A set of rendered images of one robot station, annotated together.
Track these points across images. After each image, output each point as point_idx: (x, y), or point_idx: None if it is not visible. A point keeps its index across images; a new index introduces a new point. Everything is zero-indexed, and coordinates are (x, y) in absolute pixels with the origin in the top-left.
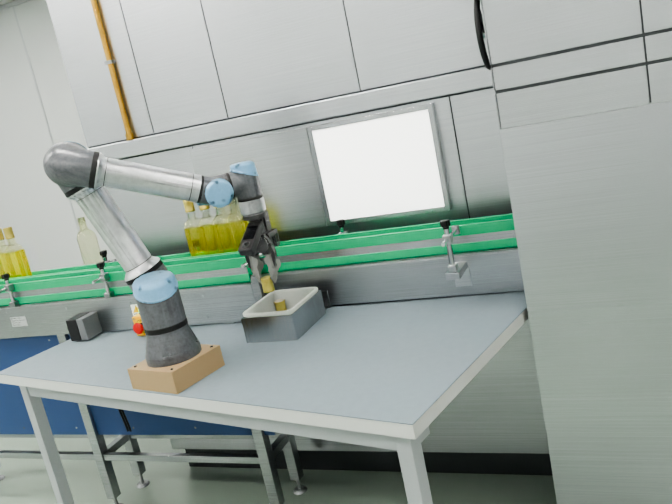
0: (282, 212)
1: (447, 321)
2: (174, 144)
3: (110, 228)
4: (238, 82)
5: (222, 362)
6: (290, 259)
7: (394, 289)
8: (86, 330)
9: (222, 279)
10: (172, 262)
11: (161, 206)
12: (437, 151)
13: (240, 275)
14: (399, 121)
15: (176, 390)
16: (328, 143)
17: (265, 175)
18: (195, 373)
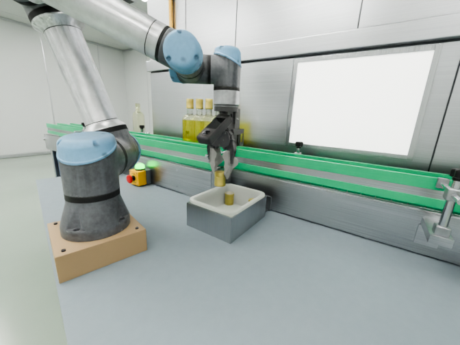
0: (253, 126)
1: (427, 302)
2: None
3: (70, 73)
4: (250, 17)
5: (144, 247)
6: (248, 162)
7: (336, 218)
8: None
9: (193, 162)
10: (169, 141)
11: (180, 106)
12: (425, 98)
13: (206, 163)
14: (391, 61)
15: (58, 279)
16: (309, 75)
17: (249, 95)
18: (98, 259)
